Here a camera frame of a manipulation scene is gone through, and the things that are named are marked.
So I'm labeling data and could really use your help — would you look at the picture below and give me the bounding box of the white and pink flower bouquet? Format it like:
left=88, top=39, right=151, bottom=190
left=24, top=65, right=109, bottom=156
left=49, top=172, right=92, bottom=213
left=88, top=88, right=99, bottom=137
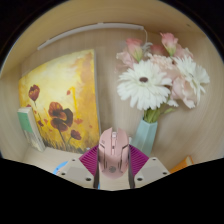
left=114, top=32, right=211, bottom=124

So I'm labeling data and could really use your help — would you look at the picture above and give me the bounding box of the green-covered book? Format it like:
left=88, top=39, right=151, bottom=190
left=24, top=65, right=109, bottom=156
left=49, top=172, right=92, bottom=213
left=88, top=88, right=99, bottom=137
left=17, top=106, right=47, bottom=153

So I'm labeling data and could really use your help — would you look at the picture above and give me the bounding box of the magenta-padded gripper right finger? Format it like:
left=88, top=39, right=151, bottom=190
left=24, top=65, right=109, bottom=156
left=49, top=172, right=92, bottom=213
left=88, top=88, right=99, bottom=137
left=128, top=143, right=171, bottom=189

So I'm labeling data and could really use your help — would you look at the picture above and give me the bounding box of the round blue-rimmed cartoon mouse pad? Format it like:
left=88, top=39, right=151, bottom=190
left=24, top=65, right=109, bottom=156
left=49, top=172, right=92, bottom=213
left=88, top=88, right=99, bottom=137
left=52, top=160, right=69, bottom=176

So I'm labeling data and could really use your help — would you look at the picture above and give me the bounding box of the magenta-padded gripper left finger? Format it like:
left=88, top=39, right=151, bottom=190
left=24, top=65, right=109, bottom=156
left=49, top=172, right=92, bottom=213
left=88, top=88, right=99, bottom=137
left=54, top=143, right=101, bottom=190

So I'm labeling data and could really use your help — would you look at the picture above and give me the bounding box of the white light bar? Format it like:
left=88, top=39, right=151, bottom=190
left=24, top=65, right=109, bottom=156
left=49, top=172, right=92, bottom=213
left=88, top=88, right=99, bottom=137
left=36, top=22, right=146, bottom=51

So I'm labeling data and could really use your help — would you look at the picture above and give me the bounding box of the pale teal faceted vase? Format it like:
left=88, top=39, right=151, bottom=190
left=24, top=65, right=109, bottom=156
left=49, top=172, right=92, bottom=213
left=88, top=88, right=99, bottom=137
left=130, top=119, right=159, bottom=158

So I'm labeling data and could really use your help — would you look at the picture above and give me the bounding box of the yellow poppy painting canvas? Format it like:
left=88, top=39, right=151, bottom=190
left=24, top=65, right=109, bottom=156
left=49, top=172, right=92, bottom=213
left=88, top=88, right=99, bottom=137
left=18, top=49, right=102, bottom=154

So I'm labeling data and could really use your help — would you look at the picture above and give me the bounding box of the pink computer mouse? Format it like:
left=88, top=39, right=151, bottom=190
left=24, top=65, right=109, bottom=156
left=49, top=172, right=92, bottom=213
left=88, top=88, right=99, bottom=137
left=97, top=127, right=130, bottom=180

